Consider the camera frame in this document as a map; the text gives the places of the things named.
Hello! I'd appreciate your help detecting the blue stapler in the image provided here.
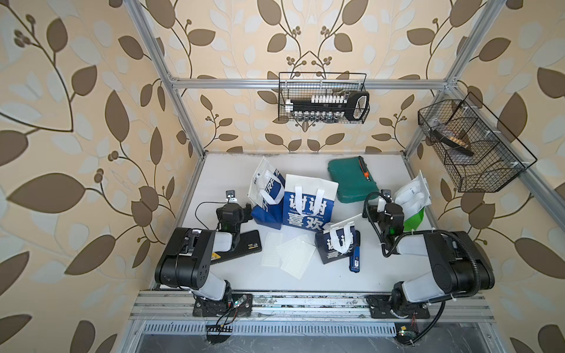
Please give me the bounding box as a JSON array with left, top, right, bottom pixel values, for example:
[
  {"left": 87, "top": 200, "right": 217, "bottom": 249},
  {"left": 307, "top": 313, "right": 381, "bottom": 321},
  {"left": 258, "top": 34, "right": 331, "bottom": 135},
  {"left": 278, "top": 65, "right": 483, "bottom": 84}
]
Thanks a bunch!
[{"left": 349, "top": 246, "right": 360, "bottom": 273}]

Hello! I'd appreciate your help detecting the small blue white bag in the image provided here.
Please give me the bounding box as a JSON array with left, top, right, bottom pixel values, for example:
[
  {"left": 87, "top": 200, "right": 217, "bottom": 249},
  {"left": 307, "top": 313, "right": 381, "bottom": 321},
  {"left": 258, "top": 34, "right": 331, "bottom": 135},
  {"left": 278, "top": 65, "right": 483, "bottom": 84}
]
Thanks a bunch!
[{"left": 314, "top": 215, "right": 360, "bottom": 265}]

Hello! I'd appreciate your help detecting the large blue white tote bag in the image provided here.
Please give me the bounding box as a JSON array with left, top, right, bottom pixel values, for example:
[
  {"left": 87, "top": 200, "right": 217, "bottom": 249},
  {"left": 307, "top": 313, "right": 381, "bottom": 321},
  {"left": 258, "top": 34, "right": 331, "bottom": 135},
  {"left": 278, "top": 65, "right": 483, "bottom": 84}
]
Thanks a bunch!
[{"left": 282, "top": 174, "right": 338, "bottom": 232}]

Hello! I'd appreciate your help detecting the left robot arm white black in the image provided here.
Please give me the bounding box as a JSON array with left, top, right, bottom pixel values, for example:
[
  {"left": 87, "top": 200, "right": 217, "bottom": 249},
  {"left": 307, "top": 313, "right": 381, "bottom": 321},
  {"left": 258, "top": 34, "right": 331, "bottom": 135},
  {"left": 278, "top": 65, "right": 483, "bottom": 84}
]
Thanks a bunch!
[{"left": 154, "top": 203, "right": 260, "bottom": 307}]

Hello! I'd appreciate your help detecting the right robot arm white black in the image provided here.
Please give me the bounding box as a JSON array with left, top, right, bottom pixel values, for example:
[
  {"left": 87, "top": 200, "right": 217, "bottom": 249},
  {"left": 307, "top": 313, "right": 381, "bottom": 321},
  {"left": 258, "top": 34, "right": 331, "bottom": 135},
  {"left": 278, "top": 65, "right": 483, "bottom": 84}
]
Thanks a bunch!
[{"left": 363, "top": 198, "right": 495, "bottom": 308}]

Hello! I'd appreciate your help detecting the black flat box yellow label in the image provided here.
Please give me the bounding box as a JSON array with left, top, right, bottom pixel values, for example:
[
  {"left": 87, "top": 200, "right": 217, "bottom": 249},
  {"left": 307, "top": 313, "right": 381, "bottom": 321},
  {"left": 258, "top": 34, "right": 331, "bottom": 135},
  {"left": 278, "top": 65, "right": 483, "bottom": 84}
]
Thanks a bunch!
[{"left": 211, "top": 230, "right": 263, "bottom": 265}]

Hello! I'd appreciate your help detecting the green white tissue pack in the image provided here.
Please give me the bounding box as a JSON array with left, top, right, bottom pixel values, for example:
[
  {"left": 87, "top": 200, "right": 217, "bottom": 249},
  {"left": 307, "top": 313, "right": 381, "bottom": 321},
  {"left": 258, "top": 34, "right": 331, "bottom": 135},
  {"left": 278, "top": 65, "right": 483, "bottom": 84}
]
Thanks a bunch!
[{"left": 393, "top": 171, "right": 432, "bottom": 232}]

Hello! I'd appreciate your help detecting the white receipt sheet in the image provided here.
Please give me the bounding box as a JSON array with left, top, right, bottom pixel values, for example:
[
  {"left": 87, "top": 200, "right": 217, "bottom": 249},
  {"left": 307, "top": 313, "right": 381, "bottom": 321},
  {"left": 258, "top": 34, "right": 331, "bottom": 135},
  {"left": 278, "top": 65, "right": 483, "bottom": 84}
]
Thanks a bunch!
[{"left": 261, "top": 232, "right": 283, "bottom": 268}]

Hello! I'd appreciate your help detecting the pale yellow receipt sheet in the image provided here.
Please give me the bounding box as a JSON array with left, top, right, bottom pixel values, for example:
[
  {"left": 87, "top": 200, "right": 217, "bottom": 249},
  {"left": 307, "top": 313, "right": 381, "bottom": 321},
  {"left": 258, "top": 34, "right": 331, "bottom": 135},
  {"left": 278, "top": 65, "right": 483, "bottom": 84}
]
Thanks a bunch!
[{"left": 276, "top": 235, "right": 316, "bottom": 279}]

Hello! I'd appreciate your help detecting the dark brush in basket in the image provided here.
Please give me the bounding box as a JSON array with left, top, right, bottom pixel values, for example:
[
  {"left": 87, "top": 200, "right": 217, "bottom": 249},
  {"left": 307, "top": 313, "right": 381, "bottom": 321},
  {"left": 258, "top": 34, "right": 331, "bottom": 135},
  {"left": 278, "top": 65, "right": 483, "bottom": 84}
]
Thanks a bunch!
[{"left": 431, "top": 128, "right": 475, "bottom": 157}]

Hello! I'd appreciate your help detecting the black socket tool set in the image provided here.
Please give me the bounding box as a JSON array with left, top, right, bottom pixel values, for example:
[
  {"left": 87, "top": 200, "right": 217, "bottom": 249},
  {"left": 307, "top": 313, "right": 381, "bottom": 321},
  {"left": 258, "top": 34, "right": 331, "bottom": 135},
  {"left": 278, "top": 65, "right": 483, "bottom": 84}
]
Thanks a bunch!
[{"left": 281, "top": 91, "right": 370, "bottom": 124}]

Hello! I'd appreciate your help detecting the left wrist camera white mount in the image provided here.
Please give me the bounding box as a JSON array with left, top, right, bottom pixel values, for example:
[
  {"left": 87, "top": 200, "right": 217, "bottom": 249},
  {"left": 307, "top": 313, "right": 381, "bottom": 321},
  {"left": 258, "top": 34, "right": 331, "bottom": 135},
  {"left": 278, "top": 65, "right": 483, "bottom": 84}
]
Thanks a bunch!
[{"left": 226, "top": 190, "right": 237, "bottom": 203}]

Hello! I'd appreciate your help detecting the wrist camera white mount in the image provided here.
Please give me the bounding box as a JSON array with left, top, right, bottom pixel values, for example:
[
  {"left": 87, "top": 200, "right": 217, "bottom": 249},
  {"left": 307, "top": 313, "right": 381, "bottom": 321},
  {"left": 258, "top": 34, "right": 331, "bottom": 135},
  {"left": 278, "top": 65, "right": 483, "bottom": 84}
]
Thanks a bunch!
[
  {"left": 226, "top": 190, "right": 237, "bottom": 203},
  {"left": 380, "top": 189, "right": 393, "bottom": 202}
]

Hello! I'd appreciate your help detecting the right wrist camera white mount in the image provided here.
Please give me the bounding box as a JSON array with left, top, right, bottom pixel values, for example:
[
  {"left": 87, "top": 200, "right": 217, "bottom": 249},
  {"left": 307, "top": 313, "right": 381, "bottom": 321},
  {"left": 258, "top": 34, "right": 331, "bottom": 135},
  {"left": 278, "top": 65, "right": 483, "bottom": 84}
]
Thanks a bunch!
[{"left": 380, "top": 189, "right": 393, "bottom": 202}]

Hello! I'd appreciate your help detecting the black corrugated cable conduit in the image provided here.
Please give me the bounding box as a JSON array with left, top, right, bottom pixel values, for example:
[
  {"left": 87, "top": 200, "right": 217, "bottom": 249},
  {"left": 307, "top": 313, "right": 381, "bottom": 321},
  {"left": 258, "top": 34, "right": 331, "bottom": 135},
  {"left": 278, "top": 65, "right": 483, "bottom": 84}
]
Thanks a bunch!
[{"left": 363, "top": 191, "right": 482, "bottom": 299}]

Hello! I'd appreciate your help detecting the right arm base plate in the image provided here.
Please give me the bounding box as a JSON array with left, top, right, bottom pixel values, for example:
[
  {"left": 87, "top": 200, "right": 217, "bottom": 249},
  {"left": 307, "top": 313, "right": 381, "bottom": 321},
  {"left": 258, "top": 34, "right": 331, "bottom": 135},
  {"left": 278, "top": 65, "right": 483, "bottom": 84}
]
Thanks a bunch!
[{"left": 366, "top": 294, "right": 431, "bottom": 319}]

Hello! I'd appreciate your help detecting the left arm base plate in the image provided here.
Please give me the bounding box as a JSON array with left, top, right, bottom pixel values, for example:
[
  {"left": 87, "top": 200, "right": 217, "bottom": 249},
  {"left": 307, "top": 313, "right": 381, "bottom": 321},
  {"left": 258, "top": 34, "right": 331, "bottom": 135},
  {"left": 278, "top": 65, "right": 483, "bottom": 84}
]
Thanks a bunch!
[{"left": 192, "top": 293, "right": 254, "bottom": 318}]

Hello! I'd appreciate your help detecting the right wall wire basket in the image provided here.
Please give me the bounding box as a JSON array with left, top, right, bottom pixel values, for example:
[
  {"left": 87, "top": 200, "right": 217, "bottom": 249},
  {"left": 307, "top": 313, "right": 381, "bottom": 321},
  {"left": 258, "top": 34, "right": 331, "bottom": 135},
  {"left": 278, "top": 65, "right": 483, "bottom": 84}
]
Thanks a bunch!
[{"left": 418, "top": 91, "right": 538, "bottom": 193}]

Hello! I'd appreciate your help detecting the wall wire basket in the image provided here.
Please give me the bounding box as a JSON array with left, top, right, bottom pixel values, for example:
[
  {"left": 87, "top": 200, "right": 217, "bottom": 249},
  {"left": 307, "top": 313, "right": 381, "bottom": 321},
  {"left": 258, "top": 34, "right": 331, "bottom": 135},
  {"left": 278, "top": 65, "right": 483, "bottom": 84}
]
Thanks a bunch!
[
  {"left": 418, "top": 91, "right": 538, "bottom": 193},
  {"left": 277, "top": 71, "right": 370, "bottom": 124}
]

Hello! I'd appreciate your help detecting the aluminium rail front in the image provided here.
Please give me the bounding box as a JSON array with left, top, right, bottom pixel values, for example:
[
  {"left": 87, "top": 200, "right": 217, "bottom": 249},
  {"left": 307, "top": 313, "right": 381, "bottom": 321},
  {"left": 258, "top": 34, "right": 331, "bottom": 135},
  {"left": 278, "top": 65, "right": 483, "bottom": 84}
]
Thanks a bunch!
[{"left": 129, "top": 290, "right": 495, "bottom": 338}]

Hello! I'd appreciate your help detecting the back wall wire basket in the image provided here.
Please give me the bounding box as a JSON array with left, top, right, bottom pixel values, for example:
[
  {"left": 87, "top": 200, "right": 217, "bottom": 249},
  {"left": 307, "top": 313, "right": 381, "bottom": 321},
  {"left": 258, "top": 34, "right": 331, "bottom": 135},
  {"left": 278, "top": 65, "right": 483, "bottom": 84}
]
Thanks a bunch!
[{"left": 277, "top": 71, "right": 370, "bottom": 124}]

